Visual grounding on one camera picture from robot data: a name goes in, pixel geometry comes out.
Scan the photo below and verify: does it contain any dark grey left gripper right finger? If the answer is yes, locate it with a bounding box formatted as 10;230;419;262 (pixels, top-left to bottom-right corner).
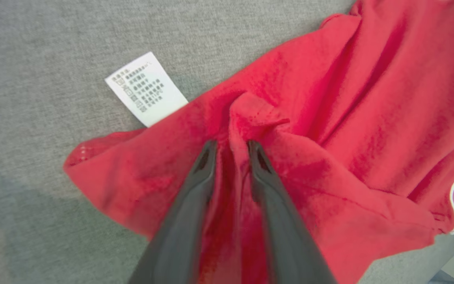
247;140;338;284

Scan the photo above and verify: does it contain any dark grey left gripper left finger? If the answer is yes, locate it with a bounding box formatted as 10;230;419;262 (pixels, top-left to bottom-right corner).
128;140;218;284

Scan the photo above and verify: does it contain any red white basketball jersey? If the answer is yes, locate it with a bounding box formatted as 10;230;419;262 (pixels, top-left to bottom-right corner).
63;0;454;284

